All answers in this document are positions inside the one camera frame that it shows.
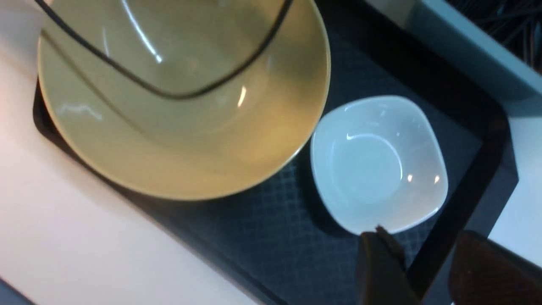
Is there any yellow noodle bowl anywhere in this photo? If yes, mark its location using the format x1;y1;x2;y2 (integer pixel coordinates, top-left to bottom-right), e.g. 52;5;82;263
38;0;331;201

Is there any blue-grey chopstick bin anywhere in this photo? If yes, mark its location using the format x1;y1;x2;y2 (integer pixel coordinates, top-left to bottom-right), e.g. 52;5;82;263
405;0;542;116

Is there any black serving tray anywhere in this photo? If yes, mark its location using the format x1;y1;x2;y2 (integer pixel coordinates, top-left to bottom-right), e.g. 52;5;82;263
37;0;517;305

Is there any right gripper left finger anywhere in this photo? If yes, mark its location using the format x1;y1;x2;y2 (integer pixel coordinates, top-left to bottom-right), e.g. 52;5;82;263
355;225;420;305

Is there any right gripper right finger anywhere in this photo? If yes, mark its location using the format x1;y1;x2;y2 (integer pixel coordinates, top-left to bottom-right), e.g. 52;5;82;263
449;230;542;305

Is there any pile of black chopsticks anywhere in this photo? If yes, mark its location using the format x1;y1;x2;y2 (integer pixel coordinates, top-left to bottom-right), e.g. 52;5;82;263
448;0;542;74

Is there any white square sauce dish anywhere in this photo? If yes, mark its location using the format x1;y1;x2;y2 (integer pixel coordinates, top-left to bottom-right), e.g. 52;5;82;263
310;95;449;235

